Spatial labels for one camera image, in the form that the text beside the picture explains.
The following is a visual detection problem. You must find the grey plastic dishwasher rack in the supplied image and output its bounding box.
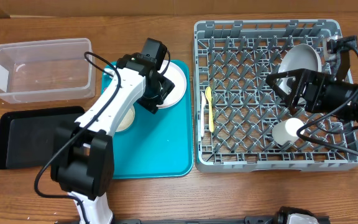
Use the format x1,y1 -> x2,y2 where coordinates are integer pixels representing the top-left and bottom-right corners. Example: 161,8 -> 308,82
193,19 -> 358,172

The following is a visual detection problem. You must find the clear plastic waste bin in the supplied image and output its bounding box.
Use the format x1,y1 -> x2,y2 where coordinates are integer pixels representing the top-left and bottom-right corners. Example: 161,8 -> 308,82
0,38 -> 96,104

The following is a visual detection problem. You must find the black waste bin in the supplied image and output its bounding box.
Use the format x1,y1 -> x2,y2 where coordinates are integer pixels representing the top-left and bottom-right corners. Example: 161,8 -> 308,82
0,106 -> 85,169

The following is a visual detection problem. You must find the teal plastic serving tray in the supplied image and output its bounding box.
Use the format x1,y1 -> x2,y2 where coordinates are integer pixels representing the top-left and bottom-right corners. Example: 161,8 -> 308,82
100,59 -> 195,180

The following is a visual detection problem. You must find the grey bowl of rice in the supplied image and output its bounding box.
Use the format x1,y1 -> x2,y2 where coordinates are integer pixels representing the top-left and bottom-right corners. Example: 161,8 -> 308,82
116,106 -> 135,132

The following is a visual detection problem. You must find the large white round plate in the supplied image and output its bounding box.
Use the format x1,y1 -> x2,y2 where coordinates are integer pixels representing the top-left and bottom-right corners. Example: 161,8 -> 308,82
157,60 -> 188,109

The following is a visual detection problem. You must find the grey round plate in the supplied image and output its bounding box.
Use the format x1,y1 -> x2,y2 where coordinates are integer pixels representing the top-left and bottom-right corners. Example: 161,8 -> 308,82
277,43 -> 323,94

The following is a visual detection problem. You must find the yellow plastic spoon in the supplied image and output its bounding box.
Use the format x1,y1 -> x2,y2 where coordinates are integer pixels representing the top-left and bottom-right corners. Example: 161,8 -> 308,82
204,86 -> 214,133

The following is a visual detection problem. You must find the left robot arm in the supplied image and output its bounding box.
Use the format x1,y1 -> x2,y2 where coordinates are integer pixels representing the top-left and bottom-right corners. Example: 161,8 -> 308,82
46,50 -> 175,223

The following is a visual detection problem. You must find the pale pink plastic fork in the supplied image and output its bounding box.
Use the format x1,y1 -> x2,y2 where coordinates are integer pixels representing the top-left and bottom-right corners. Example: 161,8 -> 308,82
200,92 -> 206,138

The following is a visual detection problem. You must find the white ceramic mug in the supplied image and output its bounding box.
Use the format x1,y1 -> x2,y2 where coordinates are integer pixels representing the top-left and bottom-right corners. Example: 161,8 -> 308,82
272,118 -> 304,145

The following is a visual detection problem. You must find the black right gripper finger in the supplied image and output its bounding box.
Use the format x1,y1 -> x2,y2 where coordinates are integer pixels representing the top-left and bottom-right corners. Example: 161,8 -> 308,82
288,101 -> 305,114
265,68 -> 306,108

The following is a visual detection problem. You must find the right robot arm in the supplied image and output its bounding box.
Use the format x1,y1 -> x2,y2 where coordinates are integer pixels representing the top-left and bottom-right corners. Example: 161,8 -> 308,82
266,68 -> 358,156

